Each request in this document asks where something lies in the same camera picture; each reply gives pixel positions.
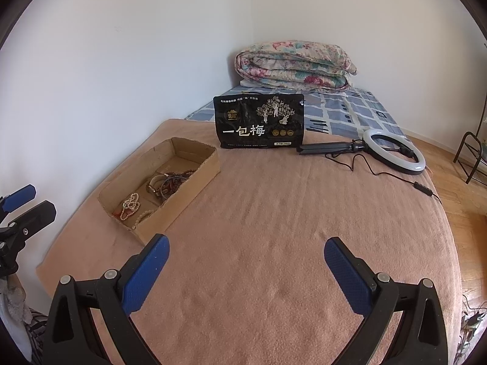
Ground pink blanket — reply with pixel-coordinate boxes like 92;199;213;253
36;119;457;365

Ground black snack bag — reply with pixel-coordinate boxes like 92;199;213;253
213;93;305;150

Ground folded floral quilt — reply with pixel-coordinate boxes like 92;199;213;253
234;42;358;92

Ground tangled floor cables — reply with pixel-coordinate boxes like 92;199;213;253
458;300;487;350

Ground patterned cloth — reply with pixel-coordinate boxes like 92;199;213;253
0;274;48;365

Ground black ring light cable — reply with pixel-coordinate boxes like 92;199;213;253
327;151;444;205

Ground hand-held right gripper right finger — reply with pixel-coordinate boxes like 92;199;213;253
324;237;450;365

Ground blue bangle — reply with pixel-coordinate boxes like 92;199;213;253
160;177;180;203

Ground white ring light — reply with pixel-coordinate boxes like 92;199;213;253
361;128;426;176

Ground black folded tripod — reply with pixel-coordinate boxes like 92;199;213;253
297;141;366;157

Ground blue checkered bed sheet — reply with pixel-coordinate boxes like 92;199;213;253
184;85;404;135

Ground cardboard box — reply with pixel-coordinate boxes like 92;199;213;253
98;137;220;246

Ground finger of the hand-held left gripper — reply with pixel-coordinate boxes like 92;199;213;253
0;200;57;238
0;184;37;214

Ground black metal rack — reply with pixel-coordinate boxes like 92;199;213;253
454;131;487;187

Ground white pearl necklace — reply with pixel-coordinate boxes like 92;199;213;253
120;193;141;221

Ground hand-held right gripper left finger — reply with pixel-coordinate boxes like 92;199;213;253
40;234;170;365

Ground brown bead bracelet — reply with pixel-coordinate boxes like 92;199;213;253
166;170;195;185

